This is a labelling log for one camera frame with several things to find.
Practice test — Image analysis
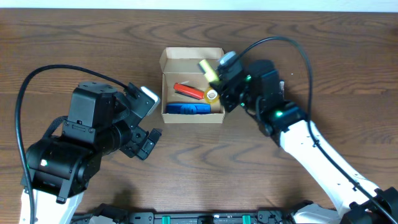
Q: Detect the blue plastic holder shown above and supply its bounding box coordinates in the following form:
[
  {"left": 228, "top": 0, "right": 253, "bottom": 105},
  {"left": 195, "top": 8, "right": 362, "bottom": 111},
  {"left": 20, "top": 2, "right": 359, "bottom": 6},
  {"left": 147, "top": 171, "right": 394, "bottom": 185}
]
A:
[{"left": 166, "top": 103, "right": 211, "bottom": 115}]

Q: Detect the right black cable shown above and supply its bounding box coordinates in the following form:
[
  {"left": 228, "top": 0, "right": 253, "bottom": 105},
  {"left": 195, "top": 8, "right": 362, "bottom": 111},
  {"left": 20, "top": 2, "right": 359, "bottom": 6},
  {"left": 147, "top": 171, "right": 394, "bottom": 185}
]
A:
[{"left": 234, "top": 36, "right": 398, "bottom": 224}]

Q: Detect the open cardboard box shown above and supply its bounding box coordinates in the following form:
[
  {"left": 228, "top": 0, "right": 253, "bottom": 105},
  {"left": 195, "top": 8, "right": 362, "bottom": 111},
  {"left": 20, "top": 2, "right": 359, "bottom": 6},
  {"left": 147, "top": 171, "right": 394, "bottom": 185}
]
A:
[{"left": 160, "top": 47, "right": 225, "bottom": 124}]

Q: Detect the yellow tape roll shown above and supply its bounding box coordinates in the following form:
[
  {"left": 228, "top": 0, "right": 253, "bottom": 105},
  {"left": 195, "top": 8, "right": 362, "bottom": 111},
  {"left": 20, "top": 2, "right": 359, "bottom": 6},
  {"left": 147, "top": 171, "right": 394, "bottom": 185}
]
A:
[{"left": 203, "top": 87, "right": 220, "bottom": 104}]

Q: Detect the left black cable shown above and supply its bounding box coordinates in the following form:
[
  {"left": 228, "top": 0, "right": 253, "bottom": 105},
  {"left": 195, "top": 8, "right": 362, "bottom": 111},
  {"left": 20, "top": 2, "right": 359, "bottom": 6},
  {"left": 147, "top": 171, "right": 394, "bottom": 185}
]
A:
[{"left": 14, "top": 64, "right": 137, "bottom": 224}]

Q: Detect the black cable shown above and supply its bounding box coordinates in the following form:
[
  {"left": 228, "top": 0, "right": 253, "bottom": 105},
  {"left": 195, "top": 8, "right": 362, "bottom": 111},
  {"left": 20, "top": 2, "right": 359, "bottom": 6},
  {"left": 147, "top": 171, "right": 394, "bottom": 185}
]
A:
[
  {"left": 14, "top": 64, "right": 137, "bottom": 224},
  {"left": 234, "top": 36, "right": 398, "bottom": 224}
]

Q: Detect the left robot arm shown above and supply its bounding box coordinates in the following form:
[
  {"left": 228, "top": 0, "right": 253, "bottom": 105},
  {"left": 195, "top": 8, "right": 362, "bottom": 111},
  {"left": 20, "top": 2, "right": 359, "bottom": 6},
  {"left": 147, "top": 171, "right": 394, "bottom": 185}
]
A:
[{"left": 19, "top": 82, "right": 162, "bottom": 223}]

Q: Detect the yellow highlighter pen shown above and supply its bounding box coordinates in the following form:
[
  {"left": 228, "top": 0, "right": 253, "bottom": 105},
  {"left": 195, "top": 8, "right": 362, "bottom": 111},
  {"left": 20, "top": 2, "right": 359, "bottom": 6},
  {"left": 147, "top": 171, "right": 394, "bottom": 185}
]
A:
[{"left": 199, "top": 59, "right": 220, "bottom": 83}]

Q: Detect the blue whiteboard marker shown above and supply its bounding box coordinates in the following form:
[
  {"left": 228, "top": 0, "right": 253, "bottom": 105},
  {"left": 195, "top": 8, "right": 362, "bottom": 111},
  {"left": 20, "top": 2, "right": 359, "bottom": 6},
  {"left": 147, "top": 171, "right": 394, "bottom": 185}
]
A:
[{"left": 279, "top": 80, "right": 285, "bottom": 100}]

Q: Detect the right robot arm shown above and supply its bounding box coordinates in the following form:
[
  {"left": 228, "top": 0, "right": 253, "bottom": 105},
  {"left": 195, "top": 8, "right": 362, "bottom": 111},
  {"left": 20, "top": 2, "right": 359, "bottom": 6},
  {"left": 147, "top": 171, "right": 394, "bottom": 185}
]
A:
[{"left": 200, "top": 60, "right": 397, "bottom": 223}]

